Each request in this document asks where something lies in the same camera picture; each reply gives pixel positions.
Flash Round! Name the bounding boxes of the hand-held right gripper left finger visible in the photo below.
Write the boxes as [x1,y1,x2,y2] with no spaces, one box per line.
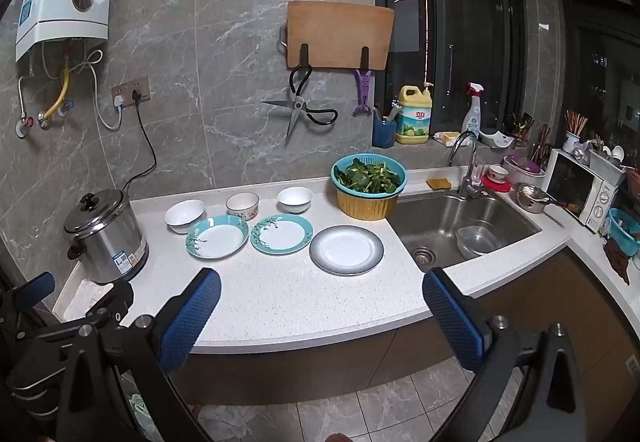
[57,267,223,442]

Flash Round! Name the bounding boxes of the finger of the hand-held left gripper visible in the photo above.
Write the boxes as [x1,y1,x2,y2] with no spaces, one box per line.
[30,281,135,348]
[0,272,56,323]

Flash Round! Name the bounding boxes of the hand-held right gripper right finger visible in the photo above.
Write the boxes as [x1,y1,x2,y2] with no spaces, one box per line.
[422,267,586,442]

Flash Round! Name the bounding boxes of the teal floral rim plate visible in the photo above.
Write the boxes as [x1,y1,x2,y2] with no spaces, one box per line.
[185,215,250,260]
[250,214,314,255]

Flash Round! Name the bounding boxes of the wide white bowl dark rim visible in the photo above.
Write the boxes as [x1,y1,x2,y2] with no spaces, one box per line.
[165,199,207,235]

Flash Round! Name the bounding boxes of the white bowl pink flowers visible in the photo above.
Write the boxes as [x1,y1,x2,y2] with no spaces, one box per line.
[225,192,260,221]

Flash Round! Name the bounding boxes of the grey rim white plate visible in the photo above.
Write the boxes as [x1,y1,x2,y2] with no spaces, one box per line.
[309,225,385,276]

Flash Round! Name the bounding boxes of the plain white bowl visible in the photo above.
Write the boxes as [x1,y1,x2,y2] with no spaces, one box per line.
[277,187,314,215]

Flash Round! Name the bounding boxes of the white towel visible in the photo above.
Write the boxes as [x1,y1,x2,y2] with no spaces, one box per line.
[52,262,115,323]

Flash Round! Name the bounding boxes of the stainless steel rice cooker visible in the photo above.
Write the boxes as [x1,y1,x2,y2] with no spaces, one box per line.
[63,188,149,285]

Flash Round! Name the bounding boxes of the brown base cabinet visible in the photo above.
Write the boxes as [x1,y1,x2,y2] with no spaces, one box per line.
[170,247,640,409]

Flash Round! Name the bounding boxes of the glass bowl in sink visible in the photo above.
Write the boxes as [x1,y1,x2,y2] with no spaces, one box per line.
[456,220,501,259]

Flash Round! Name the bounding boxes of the chrome faucet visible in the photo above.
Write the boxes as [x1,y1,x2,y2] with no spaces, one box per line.
[448,131,489,201]

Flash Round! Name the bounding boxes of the small bowl on red coaster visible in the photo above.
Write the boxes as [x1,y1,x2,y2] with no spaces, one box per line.
[481,174,512,194]

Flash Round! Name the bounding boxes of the steel saucepan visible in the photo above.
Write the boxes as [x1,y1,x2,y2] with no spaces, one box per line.
[516,183,571,215]

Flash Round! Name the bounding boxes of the green leafy vegetables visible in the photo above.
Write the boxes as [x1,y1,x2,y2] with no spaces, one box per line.
[339,159,402,195]

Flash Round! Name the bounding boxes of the white bowl purple strainer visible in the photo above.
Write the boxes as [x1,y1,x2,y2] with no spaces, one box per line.
[502,154,546,187]

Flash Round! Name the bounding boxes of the brown cloth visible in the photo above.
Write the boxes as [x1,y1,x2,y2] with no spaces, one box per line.
[602,237,632,285]

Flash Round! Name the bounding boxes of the white microwave oven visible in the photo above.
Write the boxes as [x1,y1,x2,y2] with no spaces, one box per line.
[541,149,626,229]

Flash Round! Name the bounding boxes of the white plastic dish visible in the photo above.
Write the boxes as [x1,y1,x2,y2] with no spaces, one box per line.
[479,129,516,151]

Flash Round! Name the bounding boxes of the teal plastic colander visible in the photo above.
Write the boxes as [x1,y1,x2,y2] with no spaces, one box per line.
[332,153,408,197]

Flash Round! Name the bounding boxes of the teal plastic basket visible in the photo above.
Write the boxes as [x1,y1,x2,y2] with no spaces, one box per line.
[607,208,640,257]

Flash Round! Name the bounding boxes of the blue plastic cup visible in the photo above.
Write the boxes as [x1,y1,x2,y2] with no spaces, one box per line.
[371,114,398,149]

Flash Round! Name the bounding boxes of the dark utensil holder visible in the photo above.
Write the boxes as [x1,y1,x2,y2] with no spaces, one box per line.
[506,112,536,149]

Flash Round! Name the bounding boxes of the white spray bottle red trigger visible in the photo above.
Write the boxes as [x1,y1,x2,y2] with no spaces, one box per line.
[461,82,485,136]

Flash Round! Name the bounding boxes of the yellow dish soap bottle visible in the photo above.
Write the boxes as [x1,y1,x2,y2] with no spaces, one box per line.
[395,82,434,145]

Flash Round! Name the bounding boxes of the white cutlery rack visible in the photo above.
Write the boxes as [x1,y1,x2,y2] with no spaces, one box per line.
[589,137,629,173]

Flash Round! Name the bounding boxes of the bundle of chopsticks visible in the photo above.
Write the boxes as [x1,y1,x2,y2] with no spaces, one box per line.
[565,110,589,137]

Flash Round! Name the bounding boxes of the purple peeler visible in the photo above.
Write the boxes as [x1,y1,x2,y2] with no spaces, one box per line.
[352,69,374,117]

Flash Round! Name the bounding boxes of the dark window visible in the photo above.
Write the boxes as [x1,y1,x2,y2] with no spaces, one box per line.
[372,0,529,133]

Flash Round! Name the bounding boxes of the wooden cutting board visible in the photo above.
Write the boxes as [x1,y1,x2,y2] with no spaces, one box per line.
[282,0,395,71]

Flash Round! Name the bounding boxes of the white braided water hose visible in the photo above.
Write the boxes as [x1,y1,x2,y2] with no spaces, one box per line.
[17,46,37,123]

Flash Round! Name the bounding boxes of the yellow gas hose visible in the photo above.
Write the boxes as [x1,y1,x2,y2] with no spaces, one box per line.
[41,68,70,125]

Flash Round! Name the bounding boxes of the white power cord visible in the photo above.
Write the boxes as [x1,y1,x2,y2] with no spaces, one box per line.
[75,49,125,131]

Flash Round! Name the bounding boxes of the black power cord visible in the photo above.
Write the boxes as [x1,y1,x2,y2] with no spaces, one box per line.
[120,89,158,197]

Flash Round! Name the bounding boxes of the beige wall socket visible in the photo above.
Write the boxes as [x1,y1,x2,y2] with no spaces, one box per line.
[111,76,151,108]

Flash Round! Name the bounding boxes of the black handled kitchen scissors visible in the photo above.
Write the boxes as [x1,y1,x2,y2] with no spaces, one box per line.
[261,64,339,143]

